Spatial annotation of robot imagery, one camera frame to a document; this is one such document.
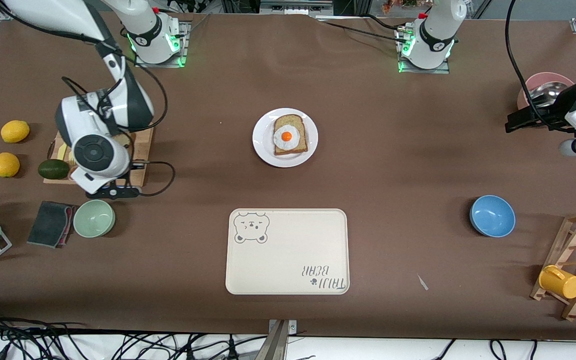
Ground white round plate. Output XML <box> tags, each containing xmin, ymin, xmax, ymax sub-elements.
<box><xmin>252</xmin><ymin>108</ymin><xmax>319</xmax><ymax>168</ymax></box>

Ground fried egg toy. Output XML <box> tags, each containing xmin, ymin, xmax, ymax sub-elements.
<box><xmin>273</xmin><ymin>125</ymin><xmax>301</xmax><ymax>151</ymax></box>

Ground bread slice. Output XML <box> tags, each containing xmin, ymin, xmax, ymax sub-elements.
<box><xmin>273</xmin><ymin>114</ymin><xmax>309</xmax><ymax>156</ymax></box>

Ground metal scoop spoon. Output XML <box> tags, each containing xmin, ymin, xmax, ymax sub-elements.
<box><xmin>528</xmin><ymin>82</ymin><xmax>569</xmax><ymax>107</ymax></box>

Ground pale green bowl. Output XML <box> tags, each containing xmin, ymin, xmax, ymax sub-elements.
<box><xmin>73</xmin><ymin>199</ymin><xmax>116</xmax><ymax>238</ymax></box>

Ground pink bowl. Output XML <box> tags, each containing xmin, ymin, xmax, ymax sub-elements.
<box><xmin>517</xmin><ymin>72</ymin><xmax>575</xmax><ymax>113</ymax></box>

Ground wooden cutting board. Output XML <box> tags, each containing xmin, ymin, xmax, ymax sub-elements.
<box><xmin>43</xmin><ymin>127</ymin><xmax>155</xmax><ymax>188</ymax></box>

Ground dark green avocado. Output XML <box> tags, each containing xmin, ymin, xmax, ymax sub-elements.
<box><xmin>37</xmin><ymin>159</ymin><xmax>70</xmax><ymax>180</ymax></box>

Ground folded grey cloth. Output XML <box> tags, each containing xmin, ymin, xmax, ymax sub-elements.
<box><xmin>27</xmin><ymin>201</ymin><xmax>76</xmax><ymax>249</ymax></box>

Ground blue bowl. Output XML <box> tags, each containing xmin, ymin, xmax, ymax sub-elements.
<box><xmin>469</xmin><ymin>195</ymin><xmax>516</xmax><ymax>238</ymax></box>

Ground yellow lemon lower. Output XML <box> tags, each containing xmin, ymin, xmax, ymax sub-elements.
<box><xmin>0</xmin><ymin>152</ymin><xmax>21</xmax><ymax>178</ymax></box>

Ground yellow lemon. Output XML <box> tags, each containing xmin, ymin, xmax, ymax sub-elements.
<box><xmin>0</xmin><ymin>120</ymin><xmax>31</xmax><ymax>144</ymax></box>
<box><xmin>0</xmin><ymin>152</ymin><xmax>21</xmax><ymax>178</ymax></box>

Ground yellow mug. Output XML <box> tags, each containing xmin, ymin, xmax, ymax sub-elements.
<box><xmin>538</xmin><ymin>265</ymin><xmax>576</xmax><ymax>300</ymax></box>

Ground colourful plastic items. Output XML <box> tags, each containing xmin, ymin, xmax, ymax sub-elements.
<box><xmin>382</xmin><ymin>0</ymin><xmax>419</xmax><ymax>13</ymax></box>

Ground cream bear print tray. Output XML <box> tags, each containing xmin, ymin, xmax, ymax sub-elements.
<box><xmin>225</xmin><ymin>208</ymin><xmax>350</xmax><ymax>295</ymax></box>

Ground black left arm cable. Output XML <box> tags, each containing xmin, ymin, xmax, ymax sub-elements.
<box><xmin>505</xmin><ymin>0</ymin><xmax>551</xmax><ymax>126</ymax></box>

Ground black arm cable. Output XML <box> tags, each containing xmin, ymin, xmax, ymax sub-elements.
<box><xmin>505</xmin><ymin>0</ymin><xmax>551</xmax><ymax>126</ymax></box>
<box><xmin>62</xmin><ymin>60</ymin><xmax>176</xmax><ymax>197</ymax></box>

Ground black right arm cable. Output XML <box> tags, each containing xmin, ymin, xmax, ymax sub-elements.
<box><xmin>62</xmin><ymin>60</ymin><xmax>176</xmax><ymax>197</ymax></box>

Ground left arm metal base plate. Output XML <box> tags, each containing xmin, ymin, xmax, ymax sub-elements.
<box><xmin>397</xmin><ymin>27</ymin><xmax>450</xmax><ymax>75</ymax></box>

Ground black floor cable bundle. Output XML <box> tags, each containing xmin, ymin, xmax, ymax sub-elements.
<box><xmin>0</xmin><ymin>310</ymin><xmax>269</xmax><ymax>360</ymax></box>

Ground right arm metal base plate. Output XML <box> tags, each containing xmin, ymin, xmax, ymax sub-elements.
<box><xmin>134</xmin><ymin>20</ymin><xmax>191</xmax><ymax>68</ymax></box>

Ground black table power cable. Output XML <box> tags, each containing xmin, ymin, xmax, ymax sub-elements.
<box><xmin>318</xmin><ymin>14</ymin><xmax>409</xmax><ymax>42</ymax></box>

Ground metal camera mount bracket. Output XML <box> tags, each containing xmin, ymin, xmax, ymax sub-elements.
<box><xmin>260</xmin><ymin>319</ymin><xmax>298</xmax><ymax>360</ymax></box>

